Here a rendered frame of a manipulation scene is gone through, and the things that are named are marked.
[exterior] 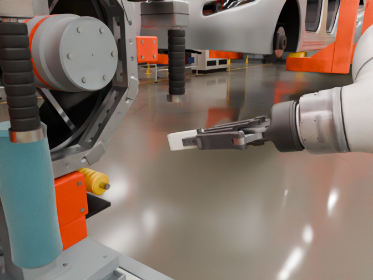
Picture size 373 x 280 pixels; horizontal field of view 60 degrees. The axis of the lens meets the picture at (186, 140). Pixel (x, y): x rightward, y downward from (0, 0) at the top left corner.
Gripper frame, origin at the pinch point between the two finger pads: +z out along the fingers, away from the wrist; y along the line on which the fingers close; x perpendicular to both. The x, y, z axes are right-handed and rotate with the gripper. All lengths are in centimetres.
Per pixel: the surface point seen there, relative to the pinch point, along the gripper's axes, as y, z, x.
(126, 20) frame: -19.6, 22.0, -28.5
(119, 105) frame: -15.5, 27.8, -8.3
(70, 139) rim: -6.2, 39.0, -2.8
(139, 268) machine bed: -28, 51, 51
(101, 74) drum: 3.4, 12.6, -15.0
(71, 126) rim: -8.7, 40.0, -5.9
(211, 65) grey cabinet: -766, 360, -44
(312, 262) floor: -74, 2, 73
